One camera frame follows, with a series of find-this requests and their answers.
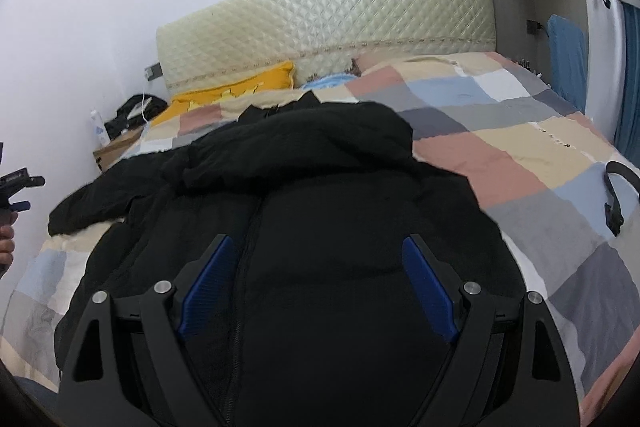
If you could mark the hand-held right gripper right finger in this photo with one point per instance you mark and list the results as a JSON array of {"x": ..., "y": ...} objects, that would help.
[{"x": 430, "y": 287}]

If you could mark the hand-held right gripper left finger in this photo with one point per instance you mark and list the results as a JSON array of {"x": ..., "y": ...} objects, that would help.
[{"x": 207, "y": 287}]

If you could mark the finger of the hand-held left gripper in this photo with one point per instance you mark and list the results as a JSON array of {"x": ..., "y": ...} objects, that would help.
[{"x": 21, "y": 207}]

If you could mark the black padded jacket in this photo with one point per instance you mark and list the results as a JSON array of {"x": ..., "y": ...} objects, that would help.
[{"x": 325, "y": 187}]

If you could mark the person's left hand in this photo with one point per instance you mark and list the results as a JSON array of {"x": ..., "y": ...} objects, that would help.
[{"x": 5, "y": 247}]

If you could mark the white plastic bottle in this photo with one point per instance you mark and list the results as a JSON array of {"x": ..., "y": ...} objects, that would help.
[{"x": 99, "y": 132}]

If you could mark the wooden nightstand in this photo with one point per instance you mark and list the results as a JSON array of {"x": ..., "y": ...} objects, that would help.
[{"x": 117, "y": 148}]

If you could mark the black bag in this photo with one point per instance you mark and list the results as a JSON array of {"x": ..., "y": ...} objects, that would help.
[{"x": 135, "y": 107}]

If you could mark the checkered patchwork blanket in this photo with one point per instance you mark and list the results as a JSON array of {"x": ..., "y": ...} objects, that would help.
[{"x": 500, "y": 157}]

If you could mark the black belt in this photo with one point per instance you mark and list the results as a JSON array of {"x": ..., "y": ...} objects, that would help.
[{"x": 611, "y": 202}]

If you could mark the yellow pillow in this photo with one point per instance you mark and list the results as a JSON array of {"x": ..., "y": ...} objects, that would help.
[{"x": 260, "y": 82}]

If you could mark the light blue pillow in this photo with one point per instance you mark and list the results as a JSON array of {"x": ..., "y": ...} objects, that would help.
[{"x": 330, "y": 81}]

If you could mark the pink pillow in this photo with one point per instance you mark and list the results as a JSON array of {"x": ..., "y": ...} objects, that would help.
[{"x": 380, "y": 62}]

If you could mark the row of small bottles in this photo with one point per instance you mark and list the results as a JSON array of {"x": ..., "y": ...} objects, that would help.
[{"x": 530, "y": 68}]

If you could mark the blue towel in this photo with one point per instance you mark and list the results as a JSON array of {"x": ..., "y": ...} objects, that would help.
[{"x": 567, "y": 62}]

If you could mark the blue curtain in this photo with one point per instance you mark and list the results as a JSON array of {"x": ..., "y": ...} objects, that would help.
[{"x": 629, "y": 87}]

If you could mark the cream quilted headboard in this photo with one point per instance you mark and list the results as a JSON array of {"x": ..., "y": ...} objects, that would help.
[{"x": 325, "y": 17}]

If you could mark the grey wall socket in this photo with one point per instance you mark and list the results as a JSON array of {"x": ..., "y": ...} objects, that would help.
[{"x": 153, "y": 71}]

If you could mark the black wall switch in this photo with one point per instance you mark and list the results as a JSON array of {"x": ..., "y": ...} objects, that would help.
[{"x": 534, "y": 27}]

